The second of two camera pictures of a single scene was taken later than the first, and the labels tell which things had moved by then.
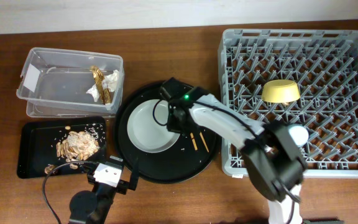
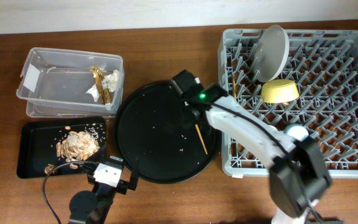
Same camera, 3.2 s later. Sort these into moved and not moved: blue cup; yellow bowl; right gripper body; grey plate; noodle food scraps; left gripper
Moved: grey plate; right gripper body
Not moved: left gripper; noodle food scraps; blue cup; yellow bowl
